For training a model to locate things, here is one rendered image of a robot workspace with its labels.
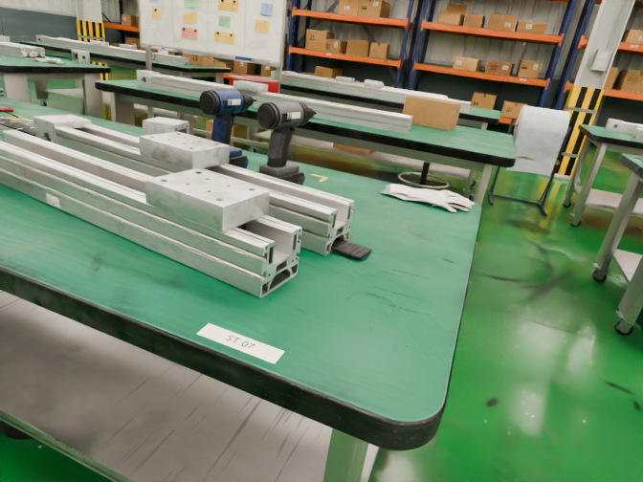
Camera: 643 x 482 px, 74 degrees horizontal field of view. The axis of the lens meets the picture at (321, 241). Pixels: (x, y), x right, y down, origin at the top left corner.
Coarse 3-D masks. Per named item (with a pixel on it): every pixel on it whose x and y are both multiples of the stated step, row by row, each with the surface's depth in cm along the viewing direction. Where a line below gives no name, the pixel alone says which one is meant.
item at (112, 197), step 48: (0, 144) 88; (48, 144) 92; (48, 192) 83; (96, 192) 77; (144, 192) 80; (144, 240) 72; (192, 240) 66; (240, 240) 61; (288, 240) 66; (240, 288) 64
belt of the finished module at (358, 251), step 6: (336, 240) 83; (342, 240) 83; (336, 246) 80; (342, 246) 81; (348, 246) 81; (354, 246) 81; (360, 246) 82; (342, 252) 79; (348, 252) 78; (354, 252) 79; (360, 252) 79; (366, 252) 79; (360, 258) 77
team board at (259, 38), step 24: (144, 0) 388; (168, 0) 379; (192, 0) 371; (216, 0) 363; (240, 0) 355; (264, 0) 348; (144, 24) 396; (168, 24) 387; (192, 24) 378; (216, 24) 370; (240, 24) 362; (264, 24) 354; (168, 48) 395; (192, 48) 386; (216, 48) 377; (240, 48) 369; (264, 48) 361; (264, 144) 396
